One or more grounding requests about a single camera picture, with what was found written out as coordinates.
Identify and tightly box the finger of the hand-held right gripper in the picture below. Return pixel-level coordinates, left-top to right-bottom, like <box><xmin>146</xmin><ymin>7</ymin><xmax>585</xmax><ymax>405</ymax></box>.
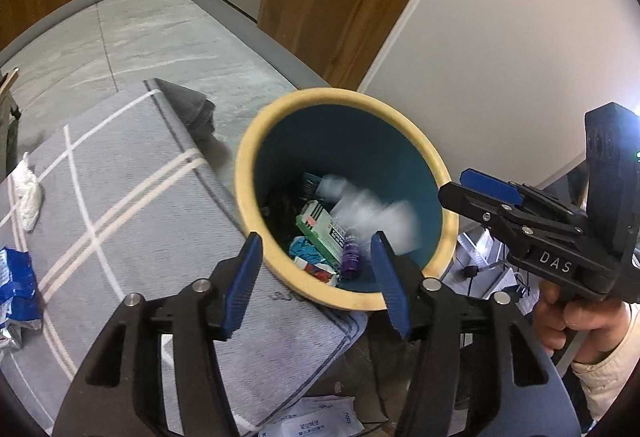
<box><xmin>459</xmin><ymin>169</ymin><xmax>587</xmax><ymax>229</ymax></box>
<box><xmin>438</xmin><ymin>181</ymin><xmax>588</xmax><ymax>250</ymax></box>

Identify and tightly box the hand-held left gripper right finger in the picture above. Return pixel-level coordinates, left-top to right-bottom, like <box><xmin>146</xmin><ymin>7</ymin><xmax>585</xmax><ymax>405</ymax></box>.
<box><xmin>370</xmin><ymin>231</ymin><xmax>583</xmax><ymax>437</ymax></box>

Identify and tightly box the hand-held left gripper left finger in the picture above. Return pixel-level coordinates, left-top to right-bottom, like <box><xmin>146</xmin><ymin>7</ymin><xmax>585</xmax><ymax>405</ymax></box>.
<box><xmin>52</xmin><ymin>232</ymin><xmax>264</xmax><ymax>437</ymax></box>

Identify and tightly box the falling white tissue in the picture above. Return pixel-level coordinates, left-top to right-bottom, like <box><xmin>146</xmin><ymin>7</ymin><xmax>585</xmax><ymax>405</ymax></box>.
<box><xmin>317</xmin><ymin>174</ymin><xmax>421</xmax><ymax>259</ymax></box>

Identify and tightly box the teal bin with yellow rim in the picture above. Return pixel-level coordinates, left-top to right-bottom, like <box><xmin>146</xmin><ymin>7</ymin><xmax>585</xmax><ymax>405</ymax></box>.
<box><xmin>234</xmin><ymin>88</ymin><xmax>459</xmax><ymax>314</ymax></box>

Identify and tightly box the person's right forearm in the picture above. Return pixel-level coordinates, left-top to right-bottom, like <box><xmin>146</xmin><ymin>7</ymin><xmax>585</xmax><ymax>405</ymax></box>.
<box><xmin>570</xmin><ymin>302</ymin><xmax>640</xmax><ymax>423</ymax></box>

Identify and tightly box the person's right hand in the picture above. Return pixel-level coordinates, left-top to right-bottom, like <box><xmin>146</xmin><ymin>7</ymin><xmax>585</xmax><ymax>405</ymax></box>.
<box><xmin>531</xmin><ymin>274</ymin><xmax>633</xmax><ymax>359</ymax></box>

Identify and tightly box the purple small bottle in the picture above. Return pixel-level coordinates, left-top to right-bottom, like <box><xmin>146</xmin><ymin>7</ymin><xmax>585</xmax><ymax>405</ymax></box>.
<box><xmin>341</xmin><ymin>229</ymin><xmax>363</xmax><ymax>280</ymax></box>

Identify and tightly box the red and white packet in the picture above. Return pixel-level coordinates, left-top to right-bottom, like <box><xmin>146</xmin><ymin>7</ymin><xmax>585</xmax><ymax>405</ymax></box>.
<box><xmin>292</xmin><ymin>257</ymin><xmax>341</xmax><ymax>288</ymax></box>

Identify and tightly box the green and white box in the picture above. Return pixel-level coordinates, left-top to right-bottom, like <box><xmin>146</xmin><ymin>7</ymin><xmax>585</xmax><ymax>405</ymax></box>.
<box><xmin>295</xmin><ymin>200</ymin><xmax>347</xmax><ymax>268</ymax></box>

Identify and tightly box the small teal box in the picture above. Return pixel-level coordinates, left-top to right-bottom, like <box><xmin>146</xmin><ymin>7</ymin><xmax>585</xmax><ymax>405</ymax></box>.
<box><xmin>301</xmin><ymin>172</ymin><xmax>326</xmax><ymax>198</ymax></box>

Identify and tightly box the grey checked mat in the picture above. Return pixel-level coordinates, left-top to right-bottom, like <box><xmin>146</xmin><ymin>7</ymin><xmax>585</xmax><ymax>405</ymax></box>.
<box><xmin>0</xmin><ymin>78</ymin><xmax>371</xmax><ymax>437</ymax></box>

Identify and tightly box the white plastic pouch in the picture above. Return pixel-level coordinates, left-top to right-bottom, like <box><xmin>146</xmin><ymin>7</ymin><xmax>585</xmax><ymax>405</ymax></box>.
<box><xmin>260</xmin><ymin>396</ymin><xmax>357</xmax><ymax>437</ymax></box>

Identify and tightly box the blue snack packet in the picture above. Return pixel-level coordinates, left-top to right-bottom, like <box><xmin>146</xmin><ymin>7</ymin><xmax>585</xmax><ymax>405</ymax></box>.
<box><xmin>0</xmin><ymin>246</ymin><xmax>43</xmax><ymax>353</ymax></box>

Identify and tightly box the white crumpled tissue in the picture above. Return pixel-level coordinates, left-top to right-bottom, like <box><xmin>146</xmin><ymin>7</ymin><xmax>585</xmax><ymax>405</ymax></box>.
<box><xmin>11</xmin><ymin>152</ymin><xmax>43</xmax><ymax>234</ymax></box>

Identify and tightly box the wooden cutting board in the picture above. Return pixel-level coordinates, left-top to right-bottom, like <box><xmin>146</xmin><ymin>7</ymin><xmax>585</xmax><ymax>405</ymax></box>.
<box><xmin>0</xmin><ymin>67</ymin><xmax>22</xmax><ymax>118</ymax></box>

